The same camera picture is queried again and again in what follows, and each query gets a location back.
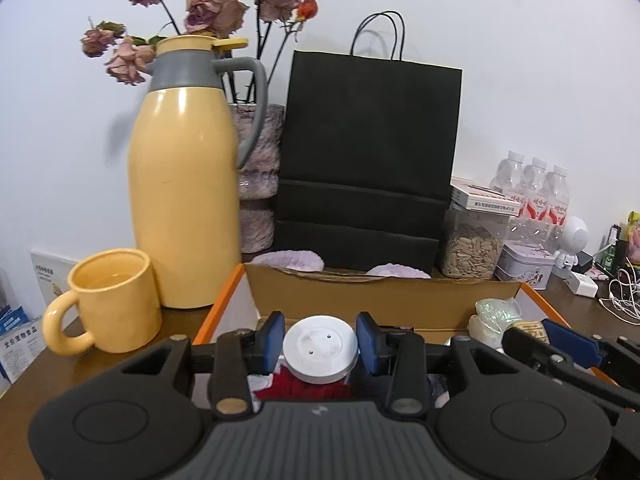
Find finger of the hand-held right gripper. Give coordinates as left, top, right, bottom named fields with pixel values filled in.
left=542, top=319, right=640, bottom=386
left=502, top=327, right=623, bottom=411

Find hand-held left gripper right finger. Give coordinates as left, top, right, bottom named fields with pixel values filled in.
left=355, top=311, right=521, bottom=418

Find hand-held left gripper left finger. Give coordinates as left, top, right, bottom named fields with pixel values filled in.
left=117, top=311, right=286, bottom=418

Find small tan woven item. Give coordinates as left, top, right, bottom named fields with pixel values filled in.
left=515, top=321, right=551, bottom=347

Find large white jar lid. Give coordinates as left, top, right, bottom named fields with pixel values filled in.
left=282, top=315, right=360, bottom=385

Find red orange cardboard box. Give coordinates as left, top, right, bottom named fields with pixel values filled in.
left=192, top=262, right=618, bottom=411

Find red knitted flower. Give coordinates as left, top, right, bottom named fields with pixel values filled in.
left=255, top=364, right=351, bottom=402

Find iridescent plastic bag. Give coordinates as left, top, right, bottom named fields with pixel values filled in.
left=467, top=297, right=523, bottom=351

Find white charger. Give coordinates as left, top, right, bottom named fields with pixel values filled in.
left=566, top=271, right=599, bottom=298

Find purple knitted piece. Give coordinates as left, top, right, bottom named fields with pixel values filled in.
left=367, top=262, right=431, bottom=279
left=250, top=251, right=326, bottom=274

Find printed tin box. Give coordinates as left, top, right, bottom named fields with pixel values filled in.
left=495, top=240, right=557, bottom=290

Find dark spray bottle green label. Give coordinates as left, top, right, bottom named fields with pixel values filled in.
left=600, top=225, right=623, bottom=273

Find white robot speaker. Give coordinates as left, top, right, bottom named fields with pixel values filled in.
left=552, top=216, right=591, bottom=278

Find pink yellow packet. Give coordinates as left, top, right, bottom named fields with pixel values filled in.
left=625, top=210, right=640, bottom=266

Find clear seed container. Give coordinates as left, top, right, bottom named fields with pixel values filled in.
left=439, top=202, right=506, bottom=281

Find water bottle red label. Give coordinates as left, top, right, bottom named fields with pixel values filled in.
left=489, top=150, right=527, bottom=201
left=545, top=164, right=572, bottom=241
left=517, top=157, right=551, bottom=246

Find yellow mug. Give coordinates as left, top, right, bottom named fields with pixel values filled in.
left=42, top=248, right=163, bottom=356

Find white flat box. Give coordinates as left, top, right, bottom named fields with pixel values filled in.
left=450, top=176, right=522, bottom=217

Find yellow thermos jug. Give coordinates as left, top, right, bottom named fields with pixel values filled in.
left=127, top=35, right=268, bottom=309

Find pink textured vase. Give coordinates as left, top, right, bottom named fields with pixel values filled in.
left=227, top=102, right=286, bottom=254

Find black paper bag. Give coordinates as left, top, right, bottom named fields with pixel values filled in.
left=272, top=10, right=463, bottom=273

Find white printed box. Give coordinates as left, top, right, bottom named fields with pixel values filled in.
left=30, top=247, right=76, bottom=306

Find blue white packets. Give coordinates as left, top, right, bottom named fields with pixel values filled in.
left=0, top=305, right=43, bottom=383

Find dried rose bouquet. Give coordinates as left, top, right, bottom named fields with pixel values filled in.
left=80, top=0, right=321, bottom=103

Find white cable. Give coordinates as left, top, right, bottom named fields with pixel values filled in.
left=597, top=265, right=640, bottom=323

